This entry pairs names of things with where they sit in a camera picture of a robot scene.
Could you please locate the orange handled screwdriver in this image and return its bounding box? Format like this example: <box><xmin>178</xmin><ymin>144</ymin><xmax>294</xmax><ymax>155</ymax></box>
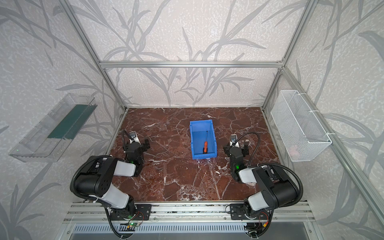
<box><xmin>203</xmin><ymin>131</ymin><xmax>208</xmax><ymax>154</ymax></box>

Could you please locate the blue plastic bin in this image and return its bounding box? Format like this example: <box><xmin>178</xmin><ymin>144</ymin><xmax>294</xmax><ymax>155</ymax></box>
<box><xmin>190</xmin><ymin>120</ymin><xmax>218</xmax><ymax>160</ymax></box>

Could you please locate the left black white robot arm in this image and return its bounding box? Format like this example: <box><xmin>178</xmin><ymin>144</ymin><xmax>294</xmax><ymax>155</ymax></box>
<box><xmin>70</xmin><ymin>139</ymin><xmax>150</xmax><ymax>219</ymax></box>

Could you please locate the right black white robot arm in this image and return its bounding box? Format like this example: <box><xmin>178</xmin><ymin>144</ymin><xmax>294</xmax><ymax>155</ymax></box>
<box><xmin>223</xmin><ymin>135</ymin><xmax>304</xmax><ymax>220</ymax></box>

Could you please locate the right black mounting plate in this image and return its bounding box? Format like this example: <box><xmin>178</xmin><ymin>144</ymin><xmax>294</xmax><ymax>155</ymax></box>
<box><xmin>226</xmin><ymin>204</ymin><xmax>269</xmax><ymax>221</ymax></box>

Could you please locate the black mounting plate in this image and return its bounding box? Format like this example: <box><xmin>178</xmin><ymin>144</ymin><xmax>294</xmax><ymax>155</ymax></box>
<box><xmin>110</xmin><ymin>204</ymin><xmax>152</xmax><ymax>221</ymax></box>
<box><xmin>226</xmin><ymin>204</ymin><xmax>269</xmax><ymax>221</ymax></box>

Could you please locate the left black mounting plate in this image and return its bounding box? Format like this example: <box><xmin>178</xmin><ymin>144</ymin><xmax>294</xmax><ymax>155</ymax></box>
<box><xmin>110</xmin><ymin>204</ymin><xmax>152</xmax><ymax>221</ymax></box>

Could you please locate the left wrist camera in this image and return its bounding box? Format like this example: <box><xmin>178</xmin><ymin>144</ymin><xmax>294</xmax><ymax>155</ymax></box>
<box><xmin>129</xmin><ymin>131</ymin><xmax>140</xmax><ymax>144</ymax></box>

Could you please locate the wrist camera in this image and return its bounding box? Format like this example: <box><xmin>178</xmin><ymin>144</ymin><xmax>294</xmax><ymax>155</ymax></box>
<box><xmin>230</xmin><ymin>134</ymin><xmax>240</xmax><ymax>148</ymax></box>
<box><xmin>129</xmin><ymin>131</ymin><xmax>140</xmax><ymax>144</ymax></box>

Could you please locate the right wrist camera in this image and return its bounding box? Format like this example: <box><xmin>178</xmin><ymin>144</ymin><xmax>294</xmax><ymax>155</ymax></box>
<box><xmin>230</xmin><ymin>134</ymin><xmax>240</xmax><ymax>148</ymax></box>

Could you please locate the white wire mesh basket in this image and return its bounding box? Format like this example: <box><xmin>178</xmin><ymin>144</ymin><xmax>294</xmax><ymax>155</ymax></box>
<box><xmin>271</xmin><ymin>90</ymin><xmax>332</xmax><ymax>162</ymax></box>

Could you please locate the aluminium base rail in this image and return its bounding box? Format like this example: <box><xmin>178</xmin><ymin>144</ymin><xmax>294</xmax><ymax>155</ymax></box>
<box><xmin>63</xmin><ymin>201</ymin><xmax>316</xmax><ymax>224</ymax></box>

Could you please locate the clear plastic wall tray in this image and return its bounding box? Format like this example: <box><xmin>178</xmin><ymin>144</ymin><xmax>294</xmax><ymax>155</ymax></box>
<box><xmin>9</xmin><ymin>94</ymin><xmax>98</xmax><ymax>163</ymax></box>

